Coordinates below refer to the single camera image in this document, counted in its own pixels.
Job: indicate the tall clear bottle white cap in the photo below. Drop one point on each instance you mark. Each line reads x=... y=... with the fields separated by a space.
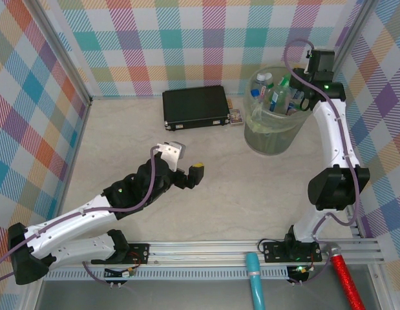
x=269 y=77

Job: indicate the blue-capped bottle blue label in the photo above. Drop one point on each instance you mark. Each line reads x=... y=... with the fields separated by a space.
x=275 y=97
x=255 y=93

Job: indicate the yellow power connector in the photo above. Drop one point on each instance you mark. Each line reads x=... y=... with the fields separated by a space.
x=302 y=270
x=130 y=273

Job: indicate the crushed bottle light blue label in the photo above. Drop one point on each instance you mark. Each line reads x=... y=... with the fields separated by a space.
x=296 y=94

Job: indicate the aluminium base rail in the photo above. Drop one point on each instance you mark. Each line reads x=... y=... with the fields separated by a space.
x=203 y=255

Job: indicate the aluminium frame post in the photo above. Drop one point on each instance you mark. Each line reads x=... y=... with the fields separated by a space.
x=356 y=22
x=65 y=55

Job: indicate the black hard case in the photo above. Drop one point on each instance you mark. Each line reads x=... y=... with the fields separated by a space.
x=194 y=105

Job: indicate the small playing card box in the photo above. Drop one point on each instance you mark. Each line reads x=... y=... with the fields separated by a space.
x=236 y=116

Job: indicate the clear plastic waste bin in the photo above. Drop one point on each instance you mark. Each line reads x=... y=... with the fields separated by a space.
x=270 y=142

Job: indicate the red glitter pole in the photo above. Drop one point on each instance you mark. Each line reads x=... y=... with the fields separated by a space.
x=345 y=277

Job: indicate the teal pole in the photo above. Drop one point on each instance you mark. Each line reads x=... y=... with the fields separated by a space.
x=256 y=284

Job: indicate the aluminium side rail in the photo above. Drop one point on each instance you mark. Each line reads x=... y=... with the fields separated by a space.
x=356 y=226
x=79 y=129

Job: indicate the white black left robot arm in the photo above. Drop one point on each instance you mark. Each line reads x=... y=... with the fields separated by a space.
x=67 y=223

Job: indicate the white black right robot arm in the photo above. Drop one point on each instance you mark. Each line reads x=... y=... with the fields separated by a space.
x=332 y=135

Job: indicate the small brown box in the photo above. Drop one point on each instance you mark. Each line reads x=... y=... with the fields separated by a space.
x=231 y=104

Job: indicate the grey metal panel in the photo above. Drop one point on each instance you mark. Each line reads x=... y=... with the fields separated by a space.
x=186 y=295

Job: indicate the white-capped bottle blue label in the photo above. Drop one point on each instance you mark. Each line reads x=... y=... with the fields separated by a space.
x=260 y=77

